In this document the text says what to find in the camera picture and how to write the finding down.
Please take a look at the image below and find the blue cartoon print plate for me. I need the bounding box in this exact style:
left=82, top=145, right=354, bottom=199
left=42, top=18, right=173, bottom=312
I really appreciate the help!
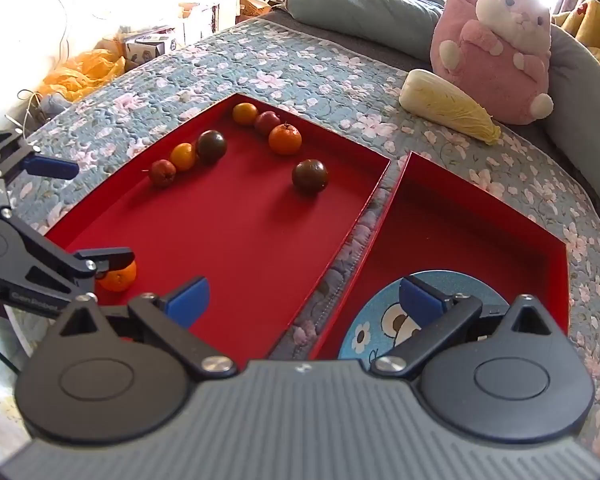
left=337, top=270, right=511, bottom=361

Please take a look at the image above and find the large orange with stem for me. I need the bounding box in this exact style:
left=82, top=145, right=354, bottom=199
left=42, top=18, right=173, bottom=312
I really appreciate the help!
left=268, top=122, right=303, bottom=156

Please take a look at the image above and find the small red apple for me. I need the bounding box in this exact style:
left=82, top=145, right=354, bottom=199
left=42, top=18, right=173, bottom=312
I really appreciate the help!
left=254, top=111, right=281, bottom=136
left=148, top=159, right=177, bottom=189

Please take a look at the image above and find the yellow blanket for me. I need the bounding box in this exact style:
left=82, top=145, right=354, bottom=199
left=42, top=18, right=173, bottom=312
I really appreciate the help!
left=552, top=0, right=600, bottom=81

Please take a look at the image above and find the pink plush toy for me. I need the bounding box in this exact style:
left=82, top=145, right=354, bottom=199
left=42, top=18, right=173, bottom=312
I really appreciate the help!
left=430, top=0, right=555, bottom=126

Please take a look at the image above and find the small orange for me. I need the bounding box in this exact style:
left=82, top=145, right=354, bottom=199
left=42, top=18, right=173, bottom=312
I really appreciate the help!
left=170, top=143, right=197, bottom=171
left=231, top=102, right=259, bottom=126

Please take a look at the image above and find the floral quilt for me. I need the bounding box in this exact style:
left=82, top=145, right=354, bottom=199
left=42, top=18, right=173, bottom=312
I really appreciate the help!
left=5, top=22, right=600, bottom=411

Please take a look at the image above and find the napa cabbage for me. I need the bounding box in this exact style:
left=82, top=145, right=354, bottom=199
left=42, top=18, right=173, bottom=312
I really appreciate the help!
left=399, top=69, right=502, bottom=147

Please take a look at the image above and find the grey bed sheet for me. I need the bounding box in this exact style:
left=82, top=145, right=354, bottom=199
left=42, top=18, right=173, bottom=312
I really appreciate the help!
left=237, top=7, right=433, bottom=73

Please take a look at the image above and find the white printed box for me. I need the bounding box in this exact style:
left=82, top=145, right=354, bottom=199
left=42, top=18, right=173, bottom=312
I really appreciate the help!
left=125, top=30, right=181, bottom=61

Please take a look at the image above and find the dark red tomato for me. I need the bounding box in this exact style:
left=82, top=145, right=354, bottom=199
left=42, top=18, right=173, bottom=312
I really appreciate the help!
left=292, top=158, right=329, bottom=194
left=196, top=130, right=228, bottom=165

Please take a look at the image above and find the large red tray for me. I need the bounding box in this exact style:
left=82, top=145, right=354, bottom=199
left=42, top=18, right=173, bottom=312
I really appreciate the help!
left=44, top=92, right=392, bottom=361

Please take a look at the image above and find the yellow plastic bag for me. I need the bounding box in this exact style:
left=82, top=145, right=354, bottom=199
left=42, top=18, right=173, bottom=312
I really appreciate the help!
left=40, top=49, right=127, bottom=103

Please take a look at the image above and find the teal duvet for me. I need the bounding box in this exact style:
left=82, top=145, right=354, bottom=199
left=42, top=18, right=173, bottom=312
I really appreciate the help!
left=286, top=0, right=600, bottom=241

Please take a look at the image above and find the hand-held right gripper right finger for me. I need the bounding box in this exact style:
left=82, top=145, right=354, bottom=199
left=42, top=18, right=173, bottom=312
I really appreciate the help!
left=370, top=275, right=556, bottom=377

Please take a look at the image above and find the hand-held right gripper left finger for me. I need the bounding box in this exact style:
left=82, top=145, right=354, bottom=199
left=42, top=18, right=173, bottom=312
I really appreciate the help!
left=55, top=276, right=238, bottom=380

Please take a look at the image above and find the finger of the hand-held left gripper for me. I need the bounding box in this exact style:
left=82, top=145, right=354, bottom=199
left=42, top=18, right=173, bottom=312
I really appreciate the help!
left=0, top=130, right=80, bottom=192
left=0, top=239, right=136, bottom=319

